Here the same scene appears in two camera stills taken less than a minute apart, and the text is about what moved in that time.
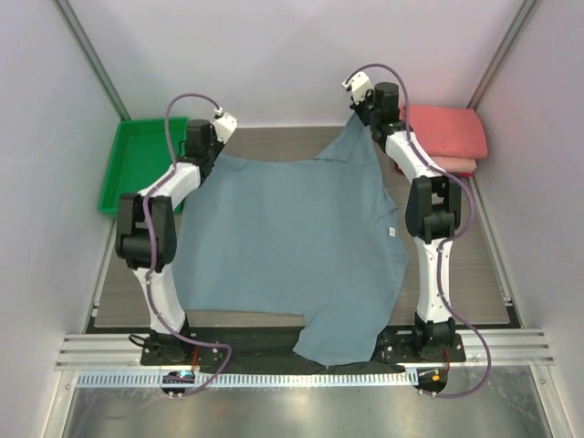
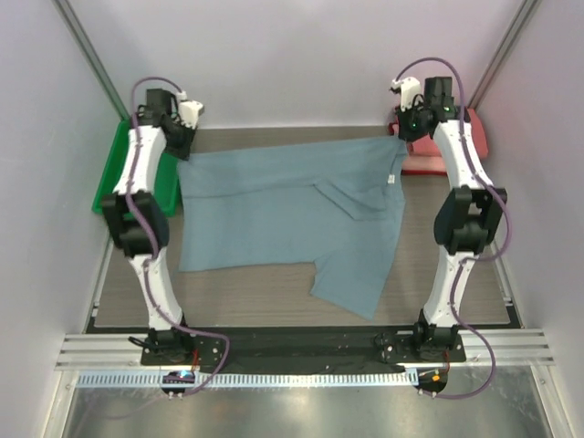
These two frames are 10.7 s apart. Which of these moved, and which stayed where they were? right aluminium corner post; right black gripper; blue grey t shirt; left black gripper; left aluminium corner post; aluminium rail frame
Moved: left black gripper; right black gripper; blue grey t shirt
Stayed: right aluminium corner post; aluminium rail frame; left aluminium corner post
